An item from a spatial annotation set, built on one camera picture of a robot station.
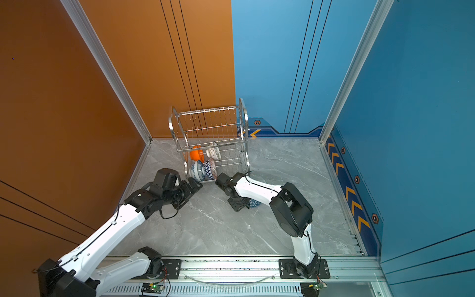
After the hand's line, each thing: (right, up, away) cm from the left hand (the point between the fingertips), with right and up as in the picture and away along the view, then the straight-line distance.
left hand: (198, 188), depth 78 cm
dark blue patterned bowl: (+24, -10, +13) cm, 29 cm away
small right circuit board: (+47, -36, -8) cm, 60 cm away
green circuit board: (-16, -37, -7) cm, 41 cm away
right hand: (+18, -10, +11) cm, 23 cm away
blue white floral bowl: (-4, +7, +11) cm, 13 cm away
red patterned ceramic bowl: (+3, +7, +20) cm, 22 cm away
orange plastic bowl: (-5, +14, +19) cm, 25 cm away
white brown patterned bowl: (+3, +15, +19) cm, 25 cm away
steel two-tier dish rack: (+6, +19, +2) cm, 20 cm away
